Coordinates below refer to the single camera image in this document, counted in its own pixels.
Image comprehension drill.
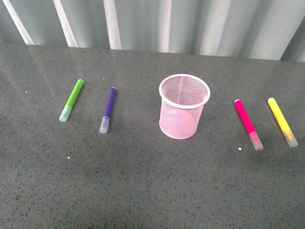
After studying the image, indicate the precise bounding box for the white pleated curtain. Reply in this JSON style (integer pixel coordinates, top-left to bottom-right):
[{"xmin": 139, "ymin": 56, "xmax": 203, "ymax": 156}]
[{"xmin": 0, "ymin": 0, "xmax": 305, "ymax": 62}]

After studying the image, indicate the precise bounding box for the green marker pen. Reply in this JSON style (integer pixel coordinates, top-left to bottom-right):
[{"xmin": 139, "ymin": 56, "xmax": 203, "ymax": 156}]
[{"xmin": 59, "ymin": 79, "xmax": 84, "ymax": 122}]

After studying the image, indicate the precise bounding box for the yellow marker pen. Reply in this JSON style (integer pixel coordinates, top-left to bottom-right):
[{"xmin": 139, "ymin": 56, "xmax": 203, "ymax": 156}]
[{"xmin": 267, "ymin": 98, "xmax": 298, "ymax": 147}]

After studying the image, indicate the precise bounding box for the purple marker pen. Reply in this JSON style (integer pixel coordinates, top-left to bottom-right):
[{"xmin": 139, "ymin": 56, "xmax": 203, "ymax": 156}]
[{"xmin": 99, "ymin": 87, "xmax": 117, "ymax": 134}]

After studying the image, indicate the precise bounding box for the pink mesh pen cup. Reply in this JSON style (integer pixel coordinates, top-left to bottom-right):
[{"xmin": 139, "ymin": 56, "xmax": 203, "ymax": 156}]
[{"xmin": 159, "ymin": 73, "xmax": 211, "ymax": 139}]

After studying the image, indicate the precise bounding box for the pink marker pen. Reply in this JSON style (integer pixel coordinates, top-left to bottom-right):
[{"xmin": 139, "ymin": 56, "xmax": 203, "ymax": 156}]
[{"xmin": 234, "ymin": 99, "xmax": 264, "ymax": 150}]

